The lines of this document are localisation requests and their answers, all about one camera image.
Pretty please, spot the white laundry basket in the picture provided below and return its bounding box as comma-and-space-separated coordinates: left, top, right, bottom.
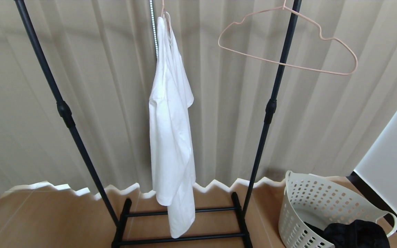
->
278, 170, 397, 248

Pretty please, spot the white printed t-shirt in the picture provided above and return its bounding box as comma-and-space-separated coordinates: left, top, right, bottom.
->
149, 12, 197, 239

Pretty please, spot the black garment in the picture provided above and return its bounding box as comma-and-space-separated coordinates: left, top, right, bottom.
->
304, 219, 391, 248

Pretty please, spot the white curtain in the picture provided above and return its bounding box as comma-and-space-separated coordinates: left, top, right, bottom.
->
0, 0, 397, 194

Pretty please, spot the silver curtain wand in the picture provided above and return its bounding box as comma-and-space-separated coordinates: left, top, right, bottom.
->
149, 0, 160, 58

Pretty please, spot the black clothes rack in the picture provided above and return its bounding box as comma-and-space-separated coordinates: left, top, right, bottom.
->
14, 0, 303, 248

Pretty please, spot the pink clothes hanger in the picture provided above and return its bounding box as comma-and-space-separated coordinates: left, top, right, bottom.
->
160, 0, 172, 24
218, 0, 358, 76

